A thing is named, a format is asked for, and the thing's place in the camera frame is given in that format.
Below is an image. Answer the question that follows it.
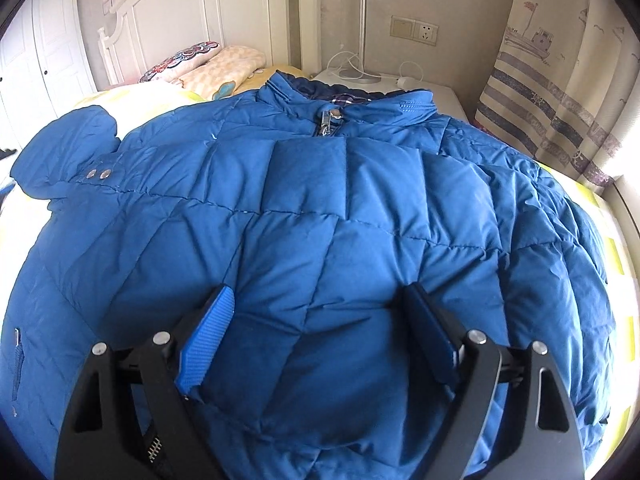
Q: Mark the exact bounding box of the striped boat print curtain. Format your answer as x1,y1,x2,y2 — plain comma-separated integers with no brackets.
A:
472,0,640,188

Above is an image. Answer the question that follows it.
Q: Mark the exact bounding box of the floral patterned pillow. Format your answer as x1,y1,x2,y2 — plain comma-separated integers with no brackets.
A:
139,40,223,84

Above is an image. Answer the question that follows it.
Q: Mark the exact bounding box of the white nightstand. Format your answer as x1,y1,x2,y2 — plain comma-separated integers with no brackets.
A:
310,67,471,126

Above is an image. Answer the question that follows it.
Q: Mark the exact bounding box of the white wardrobe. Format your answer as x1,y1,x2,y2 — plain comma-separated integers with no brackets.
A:
0,0,96,133

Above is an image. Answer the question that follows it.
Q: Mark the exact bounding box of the silver pole lamp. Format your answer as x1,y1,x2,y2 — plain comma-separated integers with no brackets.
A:
341,0,383,86

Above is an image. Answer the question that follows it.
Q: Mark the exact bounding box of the white cable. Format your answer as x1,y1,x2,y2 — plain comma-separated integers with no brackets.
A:
327,49,367,81

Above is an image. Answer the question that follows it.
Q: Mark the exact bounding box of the blue puffer jacket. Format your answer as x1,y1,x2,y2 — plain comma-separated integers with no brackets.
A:
0,71,617,480

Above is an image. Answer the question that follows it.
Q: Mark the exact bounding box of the yellow checked bed sheet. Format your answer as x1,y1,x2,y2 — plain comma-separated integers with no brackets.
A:
0,77,640,480

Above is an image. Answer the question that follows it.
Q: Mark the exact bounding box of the yellow pillow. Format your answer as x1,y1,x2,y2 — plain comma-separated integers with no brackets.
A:
232,64,301,95

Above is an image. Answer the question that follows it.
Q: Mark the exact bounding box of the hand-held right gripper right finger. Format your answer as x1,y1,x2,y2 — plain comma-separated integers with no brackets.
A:
402,282,586,480

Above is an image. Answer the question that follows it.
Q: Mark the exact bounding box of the white wooden headboard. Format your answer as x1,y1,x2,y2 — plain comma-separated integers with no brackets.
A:
97,0,321,86

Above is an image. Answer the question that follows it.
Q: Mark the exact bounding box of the peach patterned pillow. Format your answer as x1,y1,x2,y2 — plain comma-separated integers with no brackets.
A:
177,46,266,101

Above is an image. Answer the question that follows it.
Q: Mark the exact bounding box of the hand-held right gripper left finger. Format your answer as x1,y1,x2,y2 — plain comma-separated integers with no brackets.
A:
54,284,236,480

